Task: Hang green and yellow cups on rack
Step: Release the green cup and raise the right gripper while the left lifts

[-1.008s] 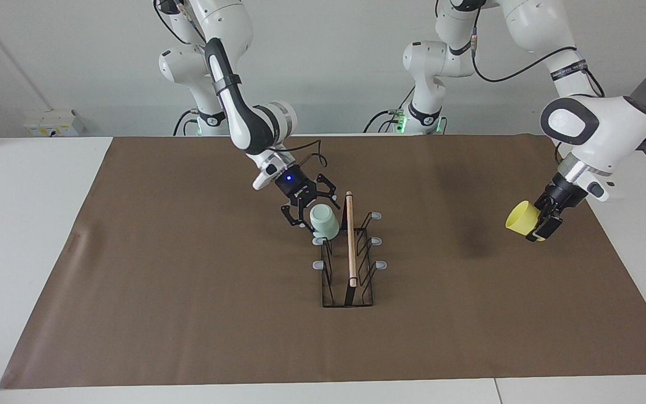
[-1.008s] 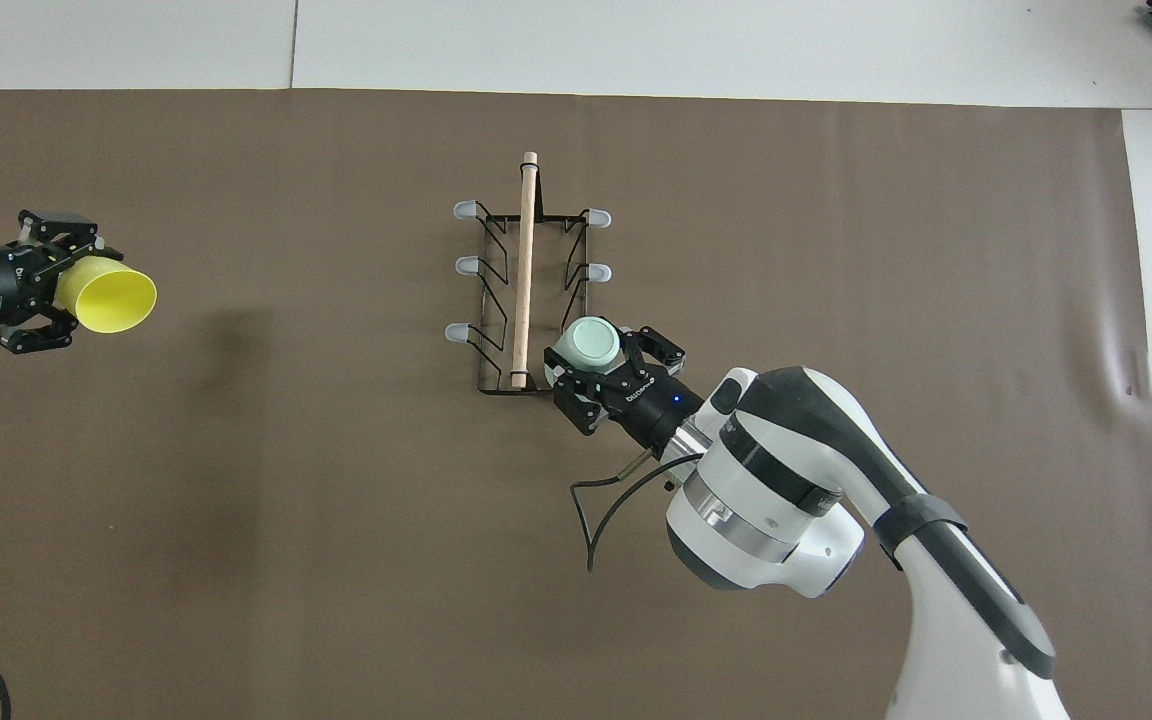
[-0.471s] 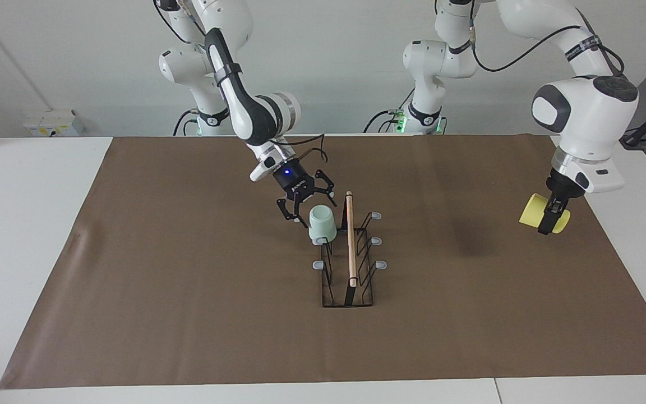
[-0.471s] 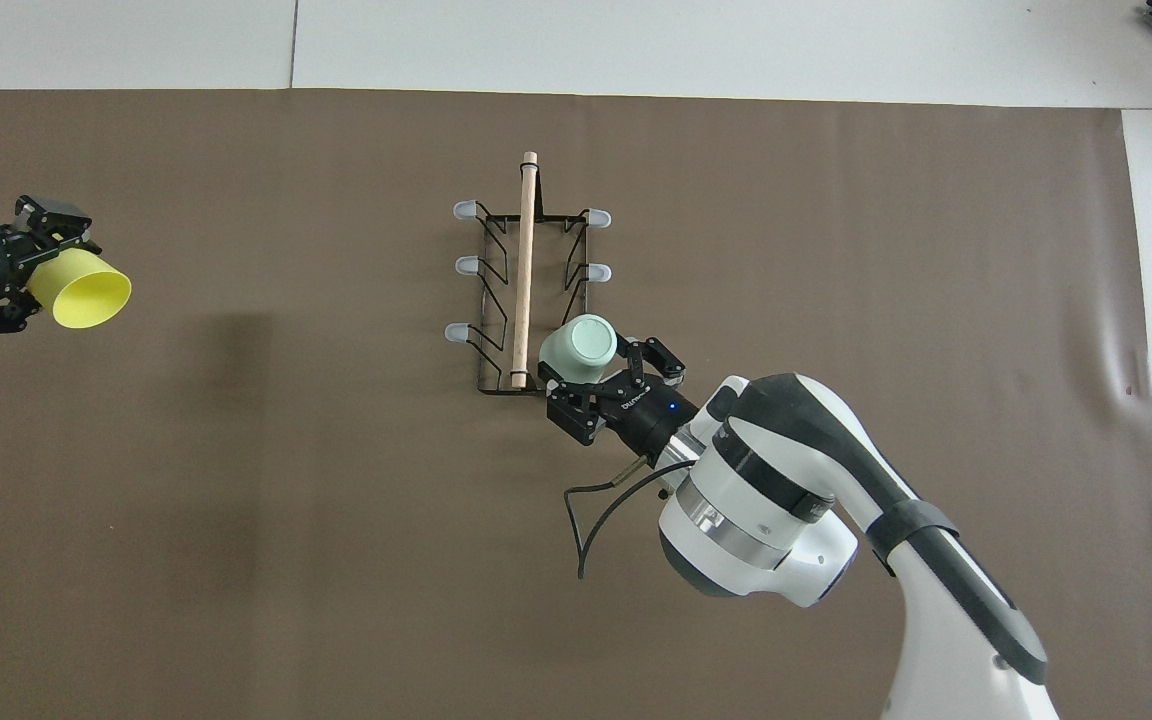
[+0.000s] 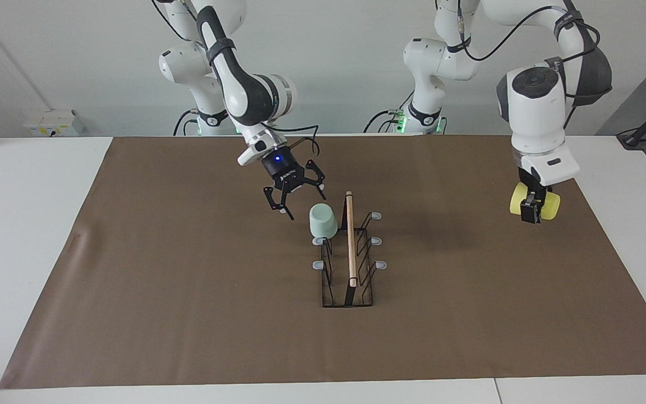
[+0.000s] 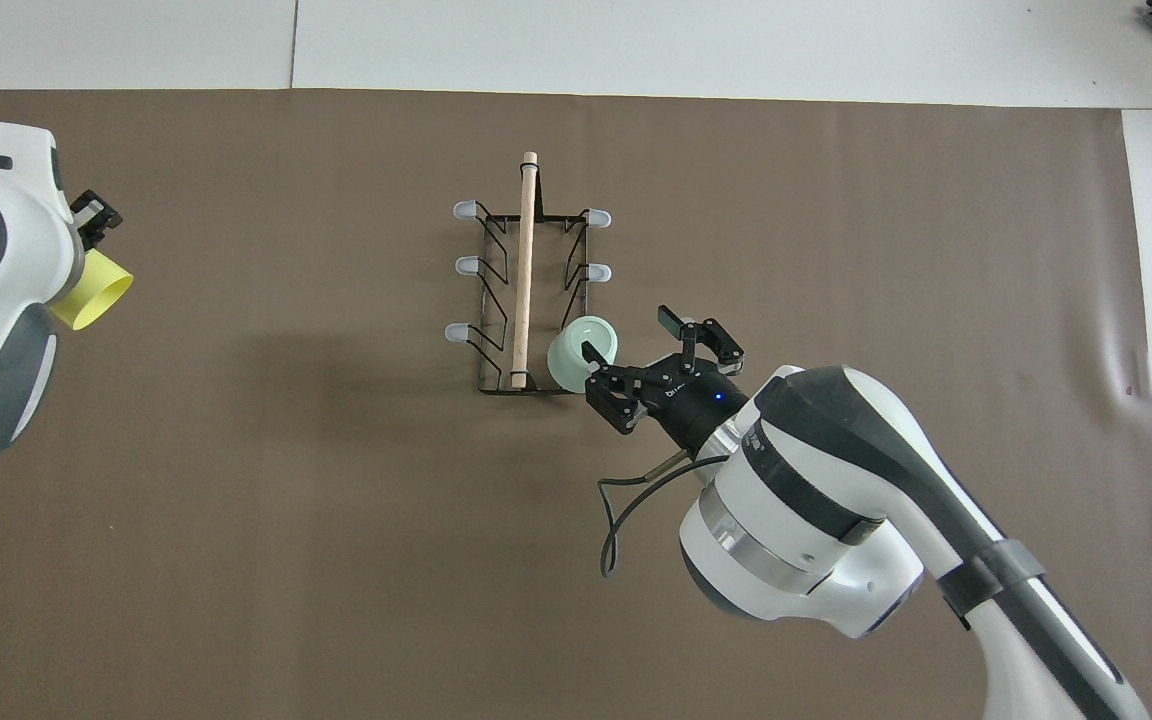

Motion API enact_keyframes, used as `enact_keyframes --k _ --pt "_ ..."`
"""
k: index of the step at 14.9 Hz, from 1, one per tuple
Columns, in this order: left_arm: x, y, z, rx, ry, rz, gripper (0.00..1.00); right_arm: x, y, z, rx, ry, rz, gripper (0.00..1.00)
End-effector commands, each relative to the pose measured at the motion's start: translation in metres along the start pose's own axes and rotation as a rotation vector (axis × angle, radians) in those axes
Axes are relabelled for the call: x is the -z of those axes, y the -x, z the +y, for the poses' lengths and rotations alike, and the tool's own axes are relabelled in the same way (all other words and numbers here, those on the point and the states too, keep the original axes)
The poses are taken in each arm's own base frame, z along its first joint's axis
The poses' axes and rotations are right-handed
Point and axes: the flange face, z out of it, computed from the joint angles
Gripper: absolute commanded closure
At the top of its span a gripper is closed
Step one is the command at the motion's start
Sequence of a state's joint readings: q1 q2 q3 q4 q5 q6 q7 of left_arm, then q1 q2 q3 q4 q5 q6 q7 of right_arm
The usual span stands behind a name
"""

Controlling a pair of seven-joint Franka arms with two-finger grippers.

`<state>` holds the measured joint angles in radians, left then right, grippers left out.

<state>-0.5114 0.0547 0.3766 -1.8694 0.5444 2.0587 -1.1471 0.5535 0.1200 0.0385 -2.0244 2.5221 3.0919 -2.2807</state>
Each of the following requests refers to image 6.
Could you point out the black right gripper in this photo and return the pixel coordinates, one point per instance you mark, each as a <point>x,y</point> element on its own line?
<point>701,410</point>

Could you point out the yellow plastic cup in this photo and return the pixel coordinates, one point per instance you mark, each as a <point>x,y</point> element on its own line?
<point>101,295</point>

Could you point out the pale green plastic cup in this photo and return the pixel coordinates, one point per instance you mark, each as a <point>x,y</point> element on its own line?
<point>576,360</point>

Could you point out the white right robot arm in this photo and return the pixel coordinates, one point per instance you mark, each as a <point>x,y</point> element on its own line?
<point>816,500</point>

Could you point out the brown paper table mat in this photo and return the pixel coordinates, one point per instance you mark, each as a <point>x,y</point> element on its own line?
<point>336,600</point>

